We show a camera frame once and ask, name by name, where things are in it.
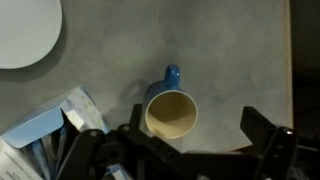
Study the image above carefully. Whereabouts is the white round plate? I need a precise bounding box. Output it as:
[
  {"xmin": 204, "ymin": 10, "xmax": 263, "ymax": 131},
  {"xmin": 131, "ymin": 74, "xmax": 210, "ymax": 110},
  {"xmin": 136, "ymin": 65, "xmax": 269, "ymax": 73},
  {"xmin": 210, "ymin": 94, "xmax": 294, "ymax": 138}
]
[{"xmin": 0, "ymin": 0, "xmax": 63, "ymax": 70}]

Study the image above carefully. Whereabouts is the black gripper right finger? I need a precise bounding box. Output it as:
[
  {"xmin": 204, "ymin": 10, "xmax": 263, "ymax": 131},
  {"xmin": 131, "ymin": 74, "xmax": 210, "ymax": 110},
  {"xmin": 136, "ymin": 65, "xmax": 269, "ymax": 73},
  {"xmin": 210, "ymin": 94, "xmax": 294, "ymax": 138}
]
[{"xmin": 240, "ymin": 106, "xmax": 299, "ymax": 180}]

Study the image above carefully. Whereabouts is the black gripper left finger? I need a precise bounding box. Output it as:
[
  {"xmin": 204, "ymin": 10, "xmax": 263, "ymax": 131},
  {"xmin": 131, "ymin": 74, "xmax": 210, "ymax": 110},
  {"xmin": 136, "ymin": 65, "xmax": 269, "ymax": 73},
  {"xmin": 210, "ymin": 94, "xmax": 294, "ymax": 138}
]
[{"xmin": 58, "ymin": 103, "xmax": 188, "ymax": 180}]

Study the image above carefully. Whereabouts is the blue mug cream inside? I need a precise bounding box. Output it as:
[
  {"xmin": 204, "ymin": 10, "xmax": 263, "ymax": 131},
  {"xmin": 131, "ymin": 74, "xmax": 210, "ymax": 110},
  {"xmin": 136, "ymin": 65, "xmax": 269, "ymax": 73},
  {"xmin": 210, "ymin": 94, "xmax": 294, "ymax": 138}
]
[{"xmin": 143, "ymin": 64, "xmax": 199, "ymax": 140}]

